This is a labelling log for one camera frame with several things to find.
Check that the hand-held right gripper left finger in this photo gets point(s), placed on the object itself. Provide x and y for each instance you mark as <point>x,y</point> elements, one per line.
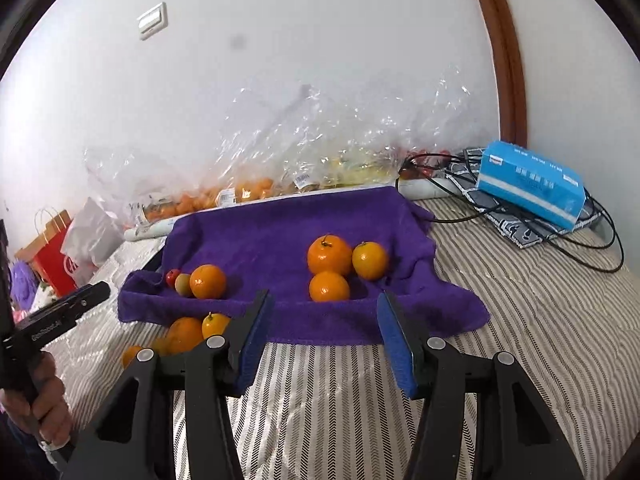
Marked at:
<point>252,350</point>

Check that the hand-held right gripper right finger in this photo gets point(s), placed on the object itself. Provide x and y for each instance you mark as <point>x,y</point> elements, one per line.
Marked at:
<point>395,345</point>

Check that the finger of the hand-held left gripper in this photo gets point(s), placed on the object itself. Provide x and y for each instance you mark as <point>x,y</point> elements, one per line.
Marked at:
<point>85,294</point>

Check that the orange with stem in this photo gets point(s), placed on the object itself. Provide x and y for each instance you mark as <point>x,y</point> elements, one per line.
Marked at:
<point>215,324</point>

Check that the yellowish orange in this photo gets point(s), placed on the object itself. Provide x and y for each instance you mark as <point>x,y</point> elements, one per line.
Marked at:
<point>370,260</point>

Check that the red cherry tomato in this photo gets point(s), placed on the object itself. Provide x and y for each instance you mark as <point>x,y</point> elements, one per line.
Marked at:
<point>172,276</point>

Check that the small green fruit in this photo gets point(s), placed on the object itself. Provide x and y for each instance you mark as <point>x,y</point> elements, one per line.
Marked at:
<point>183,284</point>

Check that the large wrinkled orange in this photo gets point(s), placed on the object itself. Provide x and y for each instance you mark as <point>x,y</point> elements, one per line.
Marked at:
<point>329,255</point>

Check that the purple towel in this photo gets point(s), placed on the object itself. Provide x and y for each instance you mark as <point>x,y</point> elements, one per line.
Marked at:
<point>280,230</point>

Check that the person's left hand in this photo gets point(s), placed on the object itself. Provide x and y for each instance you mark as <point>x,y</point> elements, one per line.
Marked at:
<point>50,400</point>

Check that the red paper bag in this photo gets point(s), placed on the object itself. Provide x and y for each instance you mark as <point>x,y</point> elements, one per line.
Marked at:
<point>50,265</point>

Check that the white plastic bag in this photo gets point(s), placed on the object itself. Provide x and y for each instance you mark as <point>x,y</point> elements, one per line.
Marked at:
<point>90,240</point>

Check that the purple fluffy item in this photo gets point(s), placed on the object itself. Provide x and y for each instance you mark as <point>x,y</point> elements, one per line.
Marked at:
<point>22,280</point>

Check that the brown paper bag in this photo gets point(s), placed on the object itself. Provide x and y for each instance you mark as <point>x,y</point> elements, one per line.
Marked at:
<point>27,251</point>

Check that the striped mattress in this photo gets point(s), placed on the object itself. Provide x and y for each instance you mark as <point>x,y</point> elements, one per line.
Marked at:
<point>350,410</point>

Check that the empty clear plastic bag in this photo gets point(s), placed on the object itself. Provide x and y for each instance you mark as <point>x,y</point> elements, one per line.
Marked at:
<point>115,170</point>

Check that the clear bag of oranges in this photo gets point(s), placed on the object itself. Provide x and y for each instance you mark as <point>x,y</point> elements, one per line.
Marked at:
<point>250,190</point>

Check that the dark patterned cloth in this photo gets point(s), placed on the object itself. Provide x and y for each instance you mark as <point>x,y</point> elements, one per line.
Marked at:
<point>520,235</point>

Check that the clear bag of yellow fruit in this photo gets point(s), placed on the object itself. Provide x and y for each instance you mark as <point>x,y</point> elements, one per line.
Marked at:
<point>350,170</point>

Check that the blue tissue pack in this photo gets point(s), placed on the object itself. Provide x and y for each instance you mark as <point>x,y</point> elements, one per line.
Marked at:
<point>530,185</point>

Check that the white light switch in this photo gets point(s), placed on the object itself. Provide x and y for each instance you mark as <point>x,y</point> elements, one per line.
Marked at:
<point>152,21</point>

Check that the brown wooden door frame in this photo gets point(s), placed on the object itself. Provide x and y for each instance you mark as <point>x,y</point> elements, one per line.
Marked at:
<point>505,60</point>

